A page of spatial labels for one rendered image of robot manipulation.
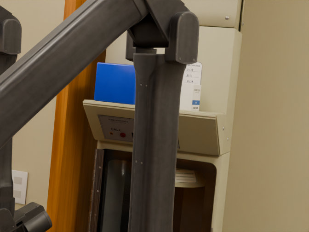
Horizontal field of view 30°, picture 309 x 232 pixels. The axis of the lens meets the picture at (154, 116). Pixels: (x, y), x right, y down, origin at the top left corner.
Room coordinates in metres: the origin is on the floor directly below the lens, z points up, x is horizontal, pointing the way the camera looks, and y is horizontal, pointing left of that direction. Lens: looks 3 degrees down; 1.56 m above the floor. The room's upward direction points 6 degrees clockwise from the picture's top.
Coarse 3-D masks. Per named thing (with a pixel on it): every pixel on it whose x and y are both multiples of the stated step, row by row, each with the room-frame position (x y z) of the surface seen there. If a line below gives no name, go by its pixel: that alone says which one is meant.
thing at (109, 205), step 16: (112, 160) 1.43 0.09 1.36; (128, 160) 1.41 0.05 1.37; (192, 160) 1.37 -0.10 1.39; (112, 176) 1.43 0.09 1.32; (128, 176) 1.41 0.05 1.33; (176, 176) 1.38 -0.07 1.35; (192, 176) 1.37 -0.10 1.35; (208, 176) 1.35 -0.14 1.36; (112, 192) 1.43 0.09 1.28; (128, 192) 1.41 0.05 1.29; (176, 192) 1.38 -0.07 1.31; (192, 192) 1.36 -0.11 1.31; (208, 192) 1.35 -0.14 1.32; (112, 208) 1.42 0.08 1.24; (128, 208) 1.41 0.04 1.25; (176, 208) 1.37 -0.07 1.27; (192, 208) 1.36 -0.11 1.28; (208, 208) 1.35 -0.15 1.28; (112, 224) 1.42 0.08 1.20; (176, 224) 1.37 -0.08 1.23; (192, 224) 1.36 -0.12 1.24; (208, 224) 1.35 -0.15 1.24
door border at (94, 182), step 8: (96, 160) 1.44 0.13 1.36; (96, 168) 1.44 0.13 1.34; (96, 176) 1.44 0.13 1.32; (96, 184) 1.44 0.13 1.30; (96, 192) 1.44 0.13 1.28; (96, 200) 1.44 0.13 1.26; (96, 208) 1.44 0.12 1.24; (96, 216) 1.44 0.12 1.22; (88, 224) 1.44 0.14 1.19; (96, 224) 1.43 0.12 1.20
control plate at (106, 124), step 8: (104, 120) 1.36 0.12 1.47; (112, 120) 1.35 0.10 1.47; (120, 120) 1.34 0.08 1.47; (128, 120) 1.34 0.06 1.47; (104, 128) 1.38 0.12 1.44; (112, 128) 1.37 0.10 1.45; (120, 128) 1.37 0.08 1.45; (128, 128) 1.36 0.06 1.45; (104, 136) 1.41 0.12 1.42; (112, 136) 1.40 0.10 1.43; (120, 136) 1.39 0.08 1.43; (128, 136) 1.38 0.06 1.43
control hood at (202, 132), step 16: (96, 112) 1.35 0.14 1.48; (112, 112) 1.33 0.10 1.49; (128, 112) 1.32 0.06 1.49; (192, 112) 1.27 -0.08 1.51; (208, 112) 1.30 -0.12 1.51; (96, 128) 1.39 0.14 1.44; (192, 128) 1.29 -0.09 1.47; (208, 128) 1.28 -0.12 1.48; (224, 128) 1.35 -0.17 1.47; (192, 144) 1.33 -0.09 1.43; (208, 144) 1.32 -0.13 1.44
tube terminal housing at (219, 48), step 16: (208, 32) 1.38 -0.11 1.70; (224, 32) 1.37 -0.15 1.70; (112, 48) 1.45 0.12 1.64; (160, 48) 1.41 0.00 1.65; (208, 48) 1.38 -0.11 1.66; (224, 48) 1.36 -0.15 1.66; (240, 48) 1.46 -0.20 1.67; (128, 64) 1.43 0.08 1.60; (208, 64) 1.37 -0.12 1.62; (224, 64) 1.36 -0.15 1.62; (208, 80) 1.37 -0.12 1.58; (224, 80) 1.36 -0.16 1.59; (208, 96) 1.37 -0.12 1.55; (224, 96) 1.36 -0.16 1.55; (224, 112) 1.36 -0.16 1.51; (112, 144) 1.44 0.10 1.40; (128, 144) 1.43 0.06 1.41; (224, 144) 1.37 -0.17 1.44; (208, 160) 1.37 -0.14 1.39; (224, 160) 1.40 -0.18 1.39; (224, 176) 1.42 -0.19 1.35; (224, 192) 1.44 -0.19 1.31
